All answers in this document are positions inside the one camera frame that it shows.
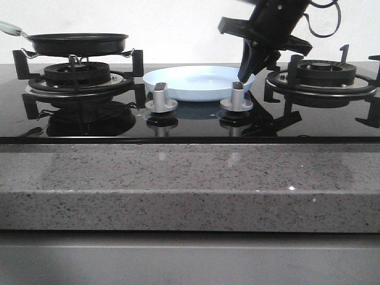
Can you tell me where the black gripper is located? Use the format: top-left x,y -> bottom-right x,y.
218,0 -> 312,83

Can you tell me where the light blue plate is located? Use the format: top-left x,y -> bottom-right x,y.
143,65 -> 239,102

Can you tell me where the black cable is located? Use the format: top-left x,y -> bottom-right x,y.
303,0 -> 342,39

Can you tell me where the silver stove knob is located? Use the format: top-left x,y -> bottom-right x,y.
145,83 -> 178,113
220,81 -> 253,112

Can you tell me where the black gas burner with grate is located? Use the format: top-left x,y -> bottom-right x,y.
264,45 -> 379,128
12,49 -> 144,102

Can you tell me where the black glass cooktop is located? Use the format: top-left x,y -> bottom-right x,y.
1,66 -> 379,144

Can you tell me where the black frying pan green handle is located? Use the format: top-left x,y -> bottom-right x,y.
1,21 -> 128,57

